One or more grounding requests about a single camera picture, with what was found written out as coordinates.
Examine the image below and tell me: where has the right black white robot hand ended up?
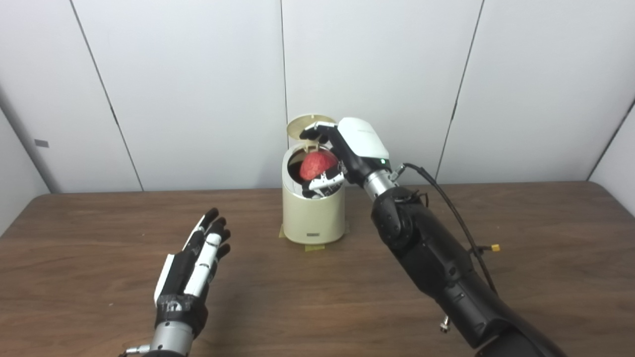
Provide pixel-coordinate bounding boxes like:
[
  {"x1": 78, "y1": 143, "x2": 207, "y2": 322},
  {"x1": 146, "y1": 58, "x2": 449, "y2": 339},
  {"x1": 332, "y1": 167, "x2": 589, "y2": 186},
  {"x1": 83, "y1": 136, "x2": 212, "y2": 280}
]
[{"x1": 300, "y1": 117, "x2": 391, "y2": 199}]

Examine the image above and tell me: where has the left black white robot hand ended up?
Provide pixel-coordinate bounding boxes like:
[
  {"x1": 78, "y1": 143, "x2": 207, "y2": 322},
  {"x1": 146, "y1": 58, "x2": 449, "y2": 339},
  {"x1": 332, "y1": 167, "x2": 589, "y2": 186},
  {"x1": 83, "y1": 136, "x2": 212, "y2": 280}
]
[{"x1": 154, "y1": 208, "x2": 232, "y2": 338}]

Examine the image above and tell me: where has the red apple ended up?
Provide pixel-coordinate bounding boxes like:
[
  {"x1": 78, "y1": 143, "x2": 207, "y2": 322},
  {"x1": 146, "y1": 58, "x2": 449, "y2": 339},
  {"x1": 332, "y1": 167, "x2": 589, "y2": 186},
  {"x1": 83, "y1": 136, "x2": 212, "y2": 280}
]
[{"x1": 299, "y1": 150, "x2": 340, "y2": 181}]

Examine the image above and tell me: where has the cream round bin lid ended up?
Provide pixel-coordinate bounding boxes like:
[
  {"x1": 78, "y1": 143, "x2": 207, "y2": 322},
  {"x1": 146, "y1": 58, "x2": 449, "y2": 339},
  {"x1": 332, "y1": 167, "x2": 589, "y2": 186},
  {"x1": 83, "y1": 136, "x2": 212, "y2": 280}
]
[{"x1": 287, "y1": 115, "x2": 338, "y2": 150}]

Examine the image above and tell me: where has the cream-colored bin body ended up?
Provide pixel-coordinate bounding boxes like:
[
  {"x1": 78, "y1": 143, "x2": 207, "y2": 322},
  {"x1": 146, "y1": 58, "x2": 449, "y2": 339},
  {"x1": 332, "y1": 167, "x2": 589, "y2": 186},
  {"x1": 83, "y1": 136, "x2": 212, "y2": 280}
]
[{"x1": 282, "y1": 141, "x2": 347, "y2": 245}]

